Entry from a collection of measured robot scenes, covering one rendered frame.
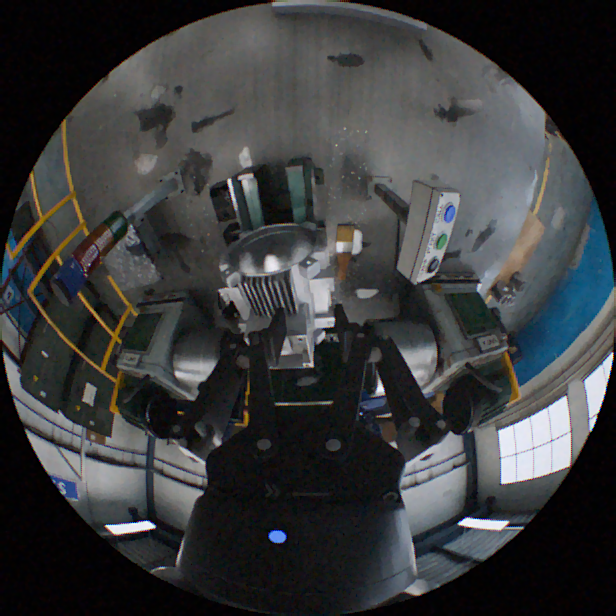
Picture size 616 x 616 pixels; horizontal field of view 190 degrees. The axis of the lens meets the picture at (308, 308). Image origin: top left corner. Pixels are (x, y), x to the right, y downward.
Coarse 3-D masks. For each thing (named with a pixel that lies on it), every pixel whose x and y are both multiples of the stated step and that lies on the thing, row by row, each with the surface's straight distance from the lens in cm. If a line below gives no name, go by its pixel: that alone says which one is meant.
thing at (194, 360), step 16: (192, 336) 68; (208, 336) 64; (224, 336) 62; (176, 352) 70; (192, 352) 64; (208, 352) 61; (176, 368) 70; (192, 368) 64; (208, 368) 60; (192, 384) 67
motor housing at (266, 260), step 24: (240, 240) 39; (264, 240) 42; (288, 240) 42; (312, 240) 37; (240, 264) 40; (264, 264) 45; (288, 264) 46; (240, 288) 34; (264, 288) 28; (288, 288) 30; (240, 312) 40; (264, 312) 32; (312, 312) 37
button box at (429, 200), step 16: (416, 192) 31; (432, 192) 29; (448, 192) 31; (416, 208) 31; (432, 208) 30; (416, 224) 32; (432, 224) 30; (448, 224) 34; (416, 240) 33; (432, 240) 32; (400, 256) 36; (416, 256) 33; (432, 256) 35; (416, 272) 34
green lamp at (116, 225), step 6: (114, 216) 44; (120, 216) 44; (102, 222) 43; (108, 222) 42; (114, 222) 42; (120, 222) 43; (114, 228) 42; (120, 228) 43; (126, 228) 44; (114, 234) 42; (120, 234) 43; (114, 240) 42
